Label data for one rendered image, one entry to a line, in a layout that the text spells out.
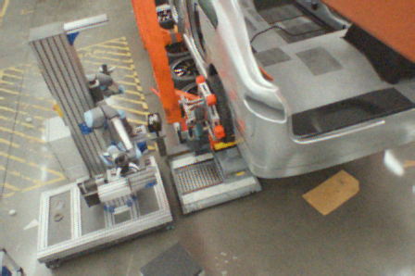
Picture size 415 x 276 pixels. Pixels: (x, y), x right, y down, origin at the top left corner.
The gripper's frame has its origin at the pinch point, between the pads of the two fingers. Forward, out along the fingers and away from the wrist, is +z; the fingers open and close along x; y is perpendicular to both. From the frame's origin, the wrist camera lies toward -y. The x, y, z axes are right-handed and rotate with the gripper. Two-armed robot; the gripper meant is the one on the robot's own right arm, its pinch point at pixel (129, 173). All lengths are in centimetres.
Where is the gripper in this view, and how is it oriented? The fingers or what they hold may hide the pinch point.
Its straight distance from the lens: 267.0
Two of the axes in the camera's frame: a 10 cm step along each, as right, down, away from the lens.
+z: 5.2, 4.9, -7.0
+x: -8.5, 3.3, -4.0
